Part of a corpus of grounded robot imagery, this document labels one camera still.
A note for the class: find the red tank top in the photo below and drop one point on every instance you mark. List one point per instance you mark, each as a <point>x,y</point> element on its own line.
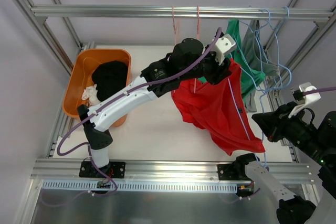
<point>220,110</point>

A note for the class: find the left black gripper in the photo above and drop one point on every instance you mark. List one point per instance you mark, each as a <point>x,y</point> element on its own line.
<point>219,70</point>

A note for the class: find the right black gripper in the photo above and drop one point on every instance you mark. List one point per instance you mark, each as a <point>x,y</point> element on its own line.
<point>274,123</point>

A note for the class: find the pink wire hanger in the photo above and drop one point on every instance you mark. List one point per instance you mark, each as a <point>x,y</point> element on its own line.
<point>197,37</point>
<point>176,26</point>

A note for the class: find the white slotted cable duct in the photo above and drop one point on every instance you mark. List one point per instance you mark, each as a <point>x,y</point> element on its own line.
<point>212,187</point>

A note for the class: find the green tank top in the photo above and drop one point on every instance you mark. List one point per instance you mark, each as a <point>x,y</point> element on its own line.
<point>250,78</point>

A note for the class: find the grey tank top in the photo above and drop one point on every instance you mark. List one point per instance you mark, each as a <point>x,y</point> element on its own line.
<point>252,56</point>

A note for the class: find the orange plastic basket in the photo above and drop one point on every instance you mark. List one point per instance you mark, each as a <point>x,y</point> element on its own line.
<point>86,63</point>

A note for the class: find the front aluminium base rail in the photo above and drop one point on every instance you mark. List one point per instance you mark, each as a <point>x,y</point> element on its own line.
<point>65,168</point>

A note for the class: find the white tank top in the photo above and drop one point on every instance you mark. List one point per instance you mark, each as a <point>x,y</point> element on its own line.
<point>89,95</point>

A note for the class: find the aluminium hanging rail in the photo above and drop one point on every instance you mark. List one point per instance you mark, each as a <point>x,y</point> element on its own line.
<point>139,11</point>

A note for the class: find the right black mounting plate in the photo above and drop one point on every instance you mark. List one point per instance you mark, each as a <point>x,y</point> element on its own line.
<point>226,172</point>

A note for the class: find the black tank top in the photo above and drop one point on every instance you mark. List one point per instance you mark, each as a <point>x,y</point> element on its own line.
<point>110,78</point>

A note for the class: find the black mounting plate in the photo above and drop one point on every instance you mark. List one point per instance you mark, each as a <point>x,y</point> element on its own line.
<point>226,172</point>
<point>113,170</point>

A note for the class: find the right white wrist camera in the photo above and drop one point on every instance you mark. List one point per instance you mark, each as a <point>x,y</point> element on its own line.
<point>302,99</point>

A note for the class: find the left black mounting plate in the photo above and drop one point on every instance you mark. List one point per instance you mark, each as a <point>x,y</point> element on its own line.
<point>113,170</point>

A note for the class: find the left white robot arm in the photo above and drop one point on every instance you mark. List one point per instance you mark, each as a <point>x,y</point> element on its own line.
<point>188,60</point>

